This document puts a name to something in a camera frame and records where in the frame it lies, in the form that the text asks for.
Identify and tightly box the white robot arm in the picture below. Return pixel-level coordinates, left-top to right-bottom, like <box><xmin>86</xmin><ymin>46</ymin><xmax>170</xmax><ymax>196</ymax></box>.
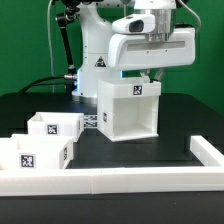
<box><xmin>52</xmin><ymin>0</ymin><xmax>199</xmax><ymax>103</ymax></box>

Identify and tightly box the white drawer cabinet frame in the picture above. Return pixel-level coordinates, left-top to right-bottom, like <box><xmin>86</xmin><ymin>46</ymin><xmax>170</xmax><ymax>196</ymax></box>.
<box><xmin>97</xmin><ymin>77</ymin><xmax>161</xmax><ymax>142</ymax></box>

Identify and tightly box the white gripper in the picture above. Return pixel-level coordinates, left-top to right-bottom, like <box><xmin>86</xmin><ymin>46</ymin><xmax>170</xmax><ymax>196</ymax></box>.
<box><xmin>108</xmin><ymin>28</ymin><xmax>195</xmax><ymax>82</ymax></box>

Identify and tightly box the black cable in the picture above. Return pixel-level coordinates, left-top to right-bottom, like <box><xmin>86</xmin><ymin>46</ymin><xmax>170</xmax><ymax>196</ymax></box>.
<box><xmin>18</xmin><ymin>76</ymin><xmax>73</xmax><ymax>94</ymax></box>

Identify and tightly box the white drawer box front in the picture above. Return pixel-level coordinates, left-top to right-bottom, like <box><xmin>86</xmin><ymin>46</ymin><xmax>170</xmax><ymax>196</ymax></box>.
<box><xmin>0</xmin><ymin>134</ymin><xmax>74</xmax><ymax>170</ymax></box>

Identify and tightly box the paper sheet with markers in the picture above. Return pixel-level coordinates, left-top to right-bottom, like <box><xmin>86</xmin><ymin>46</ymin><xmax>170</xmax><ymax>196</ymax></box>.
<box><xmin>84</xmin><ymin>115</ymin><xmax>98</xmax><ymax>128</ymax></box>

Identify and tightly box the white drawer box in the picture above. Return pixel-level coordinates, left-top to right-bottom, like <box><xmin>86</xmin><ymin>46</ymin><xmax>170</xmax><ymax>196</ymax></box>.
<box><xmin>0</xmin><ymin>134</ymin><xmax>74</xmax><ymax>170</ymax></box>
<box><xmin>27</xmin><ymin>112</ymin><xmax>84</xmax><ymax>142</ymax></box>

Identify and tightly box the black camera stand pole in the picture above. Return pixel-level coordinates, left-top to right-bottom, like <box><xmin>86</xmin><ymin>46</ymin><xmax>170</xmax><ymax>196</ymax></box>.
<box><xmin>56</xmin><ymin>10</ymin><xmax>77</xmax><ymax>91</ymax></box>

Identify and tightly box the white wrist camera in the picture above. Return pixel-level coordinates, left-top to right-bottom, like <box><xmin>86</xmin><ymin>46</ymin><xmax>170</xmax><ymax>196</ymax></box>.
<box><xmin>112</xmin><ymin>14</ymin><xmax>155</xmax><ymax>34</ymax></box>

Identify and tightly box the white front fence rail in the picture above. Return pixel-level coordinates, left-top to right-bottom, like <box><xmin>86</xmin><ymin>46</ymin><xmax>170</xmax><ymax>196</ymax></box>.
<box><xmin>0</xmin><ymin>167</ymin><xmax>224</xmax><ymax>196</ymax></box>

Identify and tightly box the white drawer box rear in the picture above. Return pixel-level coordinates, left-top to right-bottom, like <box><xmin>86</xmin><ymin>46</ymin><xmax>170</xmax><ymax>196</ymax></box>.
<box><xmin>27</xmin><ymin>112</ymin><xmax>84</xmax><ymax>142</ymax></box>

